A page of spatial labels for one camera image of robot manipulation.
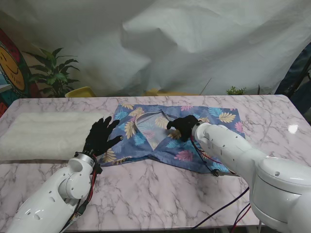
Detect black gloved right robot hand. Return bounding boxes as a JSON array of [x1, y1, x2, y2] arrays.
[[166, 115, 202, 143]]

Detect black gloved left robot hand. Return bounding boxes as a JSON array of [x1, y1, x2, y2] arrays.
[[82, 116, 123, 158]]

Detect blue leaf print pillowcase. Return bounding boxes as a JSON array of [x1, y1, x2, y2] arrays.
[[98, 103, 245, 174]]

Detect white pillow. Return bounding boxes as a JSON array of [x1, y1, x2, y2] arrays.
[[0, 112, 103, 161]]

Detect thin dry twig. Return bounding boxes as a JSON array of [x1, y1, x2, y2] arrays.
[[199, 78, 211, 95]]

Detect yellow brown cardboard piece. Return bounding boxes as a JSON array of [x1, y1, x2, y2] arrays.
[[143, 88, 199, 97]]

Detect small green plant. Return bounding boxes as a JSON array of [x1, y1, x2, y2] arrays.
[[225, 85, 246, 96]]

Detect large green potted plant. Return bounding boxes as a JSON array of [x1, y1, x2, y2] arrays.
[[23, 48, 81, 98]]

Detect white backdrop sheet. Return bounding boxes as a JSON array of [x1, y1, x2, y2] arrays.
[[0, 0, 311, 97]]

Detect colourful smiley face board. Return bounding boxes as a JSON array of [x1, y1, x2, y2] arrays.
[[0, 29, 41, 118]]

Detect black tripod stand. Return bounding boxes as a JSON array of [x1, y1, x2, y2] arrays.
[[286, 60, 311, 98]]

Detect left arm red black cables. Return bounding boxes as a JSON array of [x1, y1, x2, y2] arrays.
[[60, 155, 104, 231]]

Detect arm red black cables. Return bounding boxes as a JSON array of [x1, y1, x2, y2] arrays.
[[190, 134, 251, 230], [60, 155, 104, 231]]

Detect right arm red black cables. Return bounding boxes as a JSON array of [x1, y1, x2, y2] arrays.
[[190, 134, 251, 230]]

